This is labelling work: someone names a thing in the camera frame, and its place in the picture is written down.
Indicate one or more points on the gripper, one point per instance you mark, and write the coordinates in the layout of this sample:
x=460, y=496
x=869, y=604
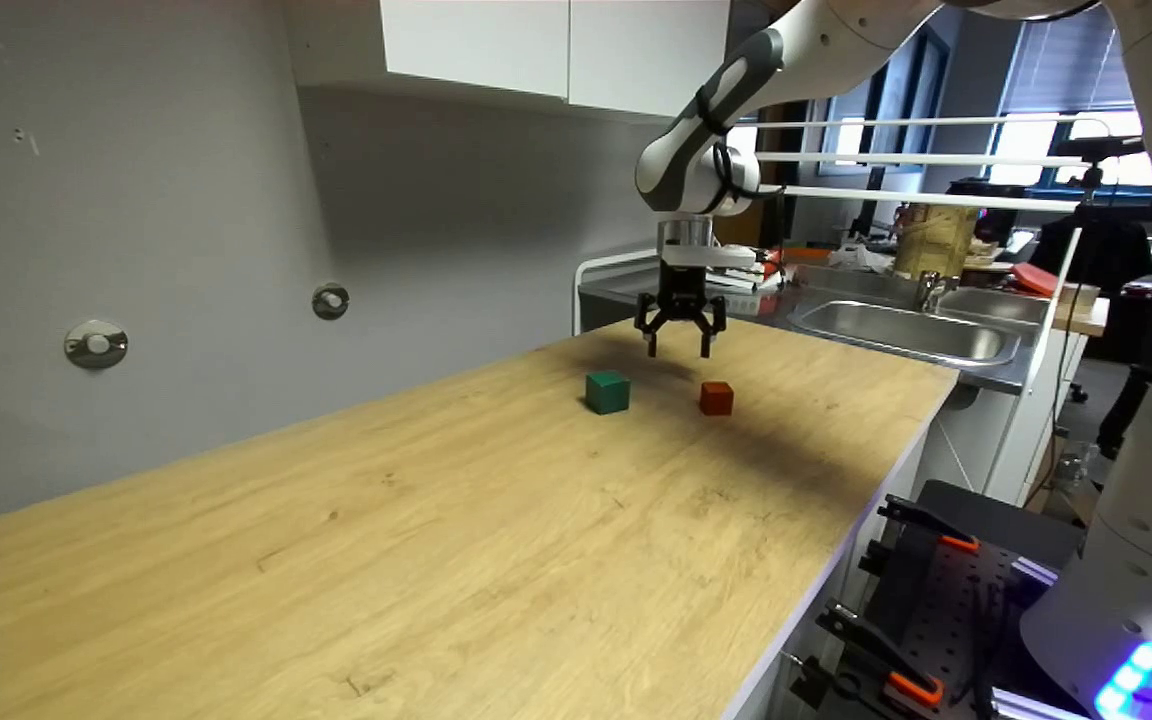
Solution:
x=684, y=285

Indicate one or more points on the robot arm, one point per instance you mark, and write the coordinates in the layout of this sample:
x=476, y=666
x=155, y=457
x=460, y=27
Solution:
x=1151, y=470

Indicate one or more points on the orange block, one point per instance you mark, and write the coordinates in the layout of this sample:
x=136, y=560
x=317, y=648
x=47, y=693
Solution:
x=716, y=399

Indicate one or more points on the green block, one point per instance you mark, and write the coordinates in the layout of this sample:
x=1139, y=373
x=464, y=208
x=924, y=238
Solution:
x=607, y=393

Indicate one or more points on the steel sink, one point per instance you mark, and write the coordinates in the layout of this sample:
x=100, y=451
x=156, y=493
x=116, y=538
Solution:
x=901, y=330

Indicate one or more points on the steel tap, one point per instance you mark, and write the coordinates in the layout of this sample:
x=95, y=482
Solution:
x=930, y=290

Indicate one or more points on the brown paper bag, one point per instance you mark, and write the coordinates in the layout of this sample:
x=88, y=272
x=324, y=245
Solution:
x=934, y=240

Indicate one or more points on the black clamp with orange tips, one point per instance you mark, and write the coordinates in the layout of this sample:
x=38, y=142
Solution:
x=876, y=650
x=921, y=522

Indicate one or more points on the red lid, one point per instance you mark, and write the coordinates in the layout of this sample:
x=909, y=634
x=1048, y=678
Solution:
x=1036, y=278

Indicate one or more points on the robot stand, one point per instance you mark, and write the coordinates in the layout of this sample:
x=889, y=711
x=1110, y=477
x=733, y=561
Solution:
x=946, y=600

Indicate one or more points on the window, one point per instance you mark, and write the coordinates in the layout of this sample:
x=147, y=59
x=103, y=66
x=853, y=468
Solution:
x=1066, y=90

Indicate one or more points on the white wall cabinet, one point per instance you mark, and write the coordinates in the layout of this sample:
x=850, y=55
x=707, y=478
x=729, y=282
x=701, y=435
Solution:
x=556, y=45

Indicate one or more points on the round metal wall plate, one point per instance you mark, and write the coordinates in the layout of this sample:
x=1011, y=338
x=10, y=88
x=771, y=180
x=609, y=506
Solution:
x=96, y=344
x=330, y=301

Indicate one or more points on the camera on tripod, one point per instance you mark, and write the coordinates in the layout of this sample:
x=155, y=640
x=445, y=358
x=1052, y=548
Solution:
x=1108, y=148

